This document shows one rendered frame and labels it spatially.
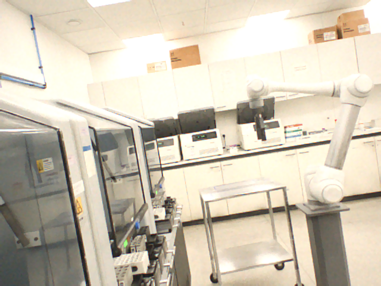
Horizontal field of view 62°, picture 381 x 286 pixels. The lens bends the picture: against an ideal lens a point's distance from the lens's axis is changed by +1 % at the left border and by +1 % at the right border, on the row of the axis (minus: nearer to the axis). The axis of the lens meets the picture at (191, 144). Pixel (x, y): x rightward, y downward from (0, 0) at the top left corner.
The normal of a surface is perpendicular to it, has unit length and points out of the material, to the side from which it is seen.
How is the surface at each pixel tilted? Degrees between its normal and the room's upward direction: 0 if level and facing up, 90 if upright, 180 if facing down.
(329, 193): 96
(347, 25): 89
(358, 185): 90
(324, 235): 90
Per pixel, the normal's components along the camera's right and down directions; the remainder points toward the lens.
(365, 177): -0.02, 0.06
